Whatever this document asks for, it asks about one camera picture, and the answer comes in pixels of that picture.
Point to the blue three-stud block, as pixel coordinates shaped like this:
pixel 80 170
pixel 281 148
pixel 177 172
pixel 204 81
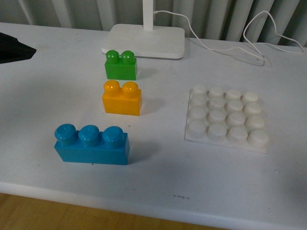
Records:
pixel 90 145

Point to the yellow two-stud block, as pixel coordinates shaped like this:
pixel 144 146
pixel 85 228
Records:
pixel 125 100

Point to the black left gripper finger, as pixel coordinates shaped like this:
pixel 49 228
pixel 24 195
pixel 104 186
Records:
pixel 12 50

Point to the white studded base plate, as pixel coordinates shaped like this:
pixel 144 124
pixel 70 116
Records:
pixel 229 119

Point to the green two-stud block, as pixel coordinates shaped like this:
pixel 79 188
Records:
pixel 122 67

